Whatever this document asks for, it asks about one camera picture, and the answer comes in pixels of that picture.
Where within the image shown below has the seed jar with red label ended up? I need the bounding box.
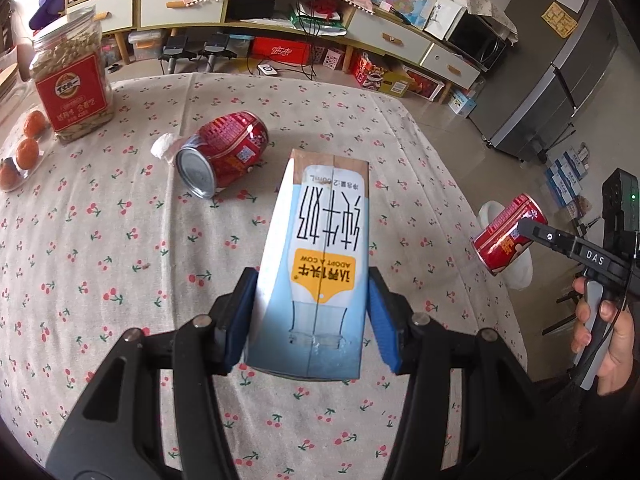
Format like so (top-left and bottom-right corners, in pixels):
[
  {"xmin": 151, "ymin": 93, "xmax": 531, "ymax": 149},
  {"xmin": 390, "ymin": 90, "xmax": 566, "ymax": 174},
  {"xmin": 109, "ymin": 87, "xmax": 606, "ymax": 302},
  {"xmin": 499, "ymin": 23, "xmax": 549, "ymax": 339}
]
[{"xmin": 29, "ymin": 6, "xmax": 114, "ymax": 144}]

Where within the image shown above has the orange tangerine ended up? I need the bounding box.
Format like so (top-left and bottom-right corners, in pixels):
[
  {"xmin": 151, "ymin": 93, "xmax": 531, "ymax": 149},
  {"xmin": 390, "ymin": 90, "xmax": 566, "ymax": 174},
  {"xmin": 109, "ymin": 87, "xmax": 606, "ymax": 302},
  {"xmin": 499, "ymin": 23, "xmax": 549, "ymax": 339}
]
[
  {"xmin": 15, "ymin": 138, "xmax": 39, "ymax": 170},
  {"xmin": 23, "ymin": 110, "xmax": 49, "ymax": 139},
  {"xmin": 0, "ymin": 157, "xmax": 22, "ymax": 192}
]

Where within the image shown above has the grey refrigerator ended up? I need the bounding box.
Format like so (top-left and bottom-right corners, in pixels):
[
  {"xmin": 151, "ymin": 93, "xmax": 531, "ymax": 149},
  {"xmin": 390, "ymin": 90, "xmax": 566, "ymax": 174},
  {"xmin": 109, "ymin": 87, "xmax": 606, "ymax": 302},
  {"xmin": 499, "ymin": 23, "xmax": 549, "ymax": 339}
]
[{"xmin": 469, "ymin": 0, "xmax": 618, "ymax": 162}]

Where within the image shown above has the person's right hand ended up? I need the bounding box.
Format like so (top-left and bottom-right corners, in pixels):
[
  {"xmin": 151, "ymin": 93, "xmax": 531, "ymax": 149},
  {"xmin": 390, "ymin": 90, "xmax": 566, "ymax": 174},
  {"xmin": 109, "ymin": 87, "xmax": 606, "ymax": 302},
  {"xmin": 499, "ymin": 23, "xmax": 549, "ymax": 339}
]
[{"xmin": 569, "ymin": 276, "xmax": 637, "ymax": 398}]

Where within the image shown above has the small red drink can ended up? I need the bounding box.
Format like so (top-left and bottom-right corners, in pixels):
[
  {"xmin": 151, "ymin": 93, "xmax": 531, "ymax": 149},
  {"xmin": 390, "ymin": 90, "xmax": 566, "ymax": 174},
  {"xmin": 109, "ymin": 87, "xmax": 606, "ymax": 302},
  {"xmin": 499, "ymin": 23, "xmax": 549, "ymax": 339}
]
[{"xmin": 473, "ymin": 194, "xmax": 548, "ymax": 275}]

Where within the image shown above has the cherry print tablecloth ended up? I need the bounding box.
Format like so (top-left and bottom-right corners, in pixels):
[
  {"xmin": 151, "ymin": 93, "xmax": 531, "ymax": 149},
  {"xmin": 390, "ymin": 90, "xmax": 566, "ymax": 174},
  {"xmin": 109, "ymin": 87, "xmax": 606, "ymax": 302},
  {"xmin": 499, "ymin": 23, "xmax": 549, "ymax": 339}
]
[{"xmin": 1, "ymin": 74, "xmax": 526, "ymax": 463}]

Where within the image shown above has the black microwave oven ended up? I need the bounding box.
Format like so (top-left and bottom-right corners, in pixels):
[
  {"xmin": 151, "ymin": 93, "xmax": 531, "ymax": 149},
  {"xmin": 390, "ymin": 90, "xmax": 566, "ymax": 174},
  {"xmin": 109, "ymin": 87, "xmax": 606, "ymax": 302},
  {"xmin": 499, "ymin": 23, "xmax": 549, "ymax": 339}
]
[{"xmin": 446, "ymin": 12, "xmax": 508, "ymax": 72}]

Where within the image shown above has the white tissue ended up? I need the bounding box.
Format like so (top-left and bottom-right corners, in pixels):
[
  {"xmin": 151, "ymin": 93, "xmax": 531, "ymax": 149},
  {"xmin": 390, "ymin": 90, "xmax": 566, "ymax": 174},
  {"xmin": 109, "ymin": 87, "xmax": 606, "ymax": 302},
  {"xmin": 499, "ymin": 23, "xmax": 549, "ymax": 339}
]
[{"xmin": 151, "ymin": 133, "xmax": 186, "ymax": 164}]

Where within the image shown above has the long white TV cabinet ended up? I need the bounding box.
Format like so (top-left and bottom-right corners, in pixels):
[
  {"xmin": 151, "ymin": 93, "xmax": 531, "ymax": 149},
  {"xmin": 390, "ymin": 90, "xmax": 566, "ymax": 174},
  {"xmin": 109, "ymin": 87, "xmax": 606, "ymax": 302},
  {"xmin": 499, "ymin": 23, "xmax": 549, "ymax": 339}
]
[{"xmin": 67, "ymin": 0, "xmax": 480, "ymax": 90}]

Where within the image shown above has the black tracker with green light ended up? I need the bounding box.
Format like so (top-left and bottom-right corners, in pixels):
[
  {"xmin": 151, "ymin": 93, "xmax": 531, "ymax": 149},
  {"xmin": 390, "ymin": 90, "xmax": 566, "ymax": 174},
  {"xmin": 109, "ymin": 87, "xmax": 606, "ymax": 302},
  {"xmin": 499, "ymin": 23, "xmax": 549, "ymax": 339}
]
[{"xmin": 602, "ymin": 168, "xmax": 639, "ymax": 261}]

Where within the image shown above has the glass jar with wooden lid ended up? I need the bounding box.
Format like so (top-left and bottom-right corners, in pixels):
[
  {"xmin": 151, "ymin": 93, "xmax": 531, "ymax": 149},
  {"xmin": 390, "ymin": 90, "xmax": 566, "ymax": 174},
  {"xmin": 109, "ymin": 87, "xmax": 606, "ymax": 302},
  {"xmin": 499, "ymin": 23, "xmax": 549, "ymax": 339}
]
[{"xmin": 0, "ymin": 58, "xmax": 57, "ymax": 196}]

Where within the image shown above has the white trash bin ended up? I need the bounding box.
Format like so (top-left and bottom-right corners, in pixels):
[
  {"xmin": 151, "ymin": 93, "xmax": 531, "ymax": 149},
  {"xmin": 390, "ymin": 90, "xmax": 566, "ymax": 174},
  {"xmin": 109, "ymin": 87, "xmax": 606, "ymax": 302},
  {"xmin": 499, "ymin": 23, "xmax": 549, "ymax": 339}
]
[{"xmin": 477, "ymin": 200, "xmax": 534, "ymax": 290}]

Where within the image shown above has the large red tin can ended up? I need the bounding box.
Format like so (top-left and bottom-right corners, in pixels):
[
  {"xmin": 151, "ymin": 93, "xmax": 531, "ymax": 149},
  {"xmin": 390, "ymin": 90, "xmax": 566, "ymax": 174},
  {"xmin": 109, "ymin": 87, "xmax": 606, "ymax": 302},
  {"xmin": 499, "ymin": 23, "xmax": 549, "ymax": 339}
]
[{"xmin": 174, "ymin": 110, "xmax": 269, "ymax": 200}]

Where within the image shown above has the white milk carton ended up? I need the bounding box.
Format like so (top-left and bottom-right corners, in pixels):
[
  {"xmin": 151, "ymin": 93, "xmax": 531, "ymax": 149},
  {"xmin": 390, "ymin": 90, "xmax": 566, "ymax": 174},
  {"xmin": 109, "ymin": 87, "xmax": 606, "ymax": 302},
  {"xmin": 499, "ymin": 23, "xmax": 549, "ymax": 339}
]
[{"xmin": 244, "ymin": 150, "xmax": 369, "ymax": 382}]

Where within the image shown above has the red gift box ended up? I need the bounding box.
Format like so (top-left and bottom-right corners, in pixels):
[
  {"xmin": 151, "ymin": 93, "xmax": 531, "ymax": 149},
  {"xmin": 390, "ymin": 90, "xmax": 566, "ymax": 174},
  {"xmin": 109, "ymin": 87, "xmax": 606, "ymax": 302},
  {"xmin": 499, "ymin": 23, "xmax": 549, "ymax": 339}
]
[{"xmin": 250, "ymin": 37, "xmax": 311, "ymax": 66}]

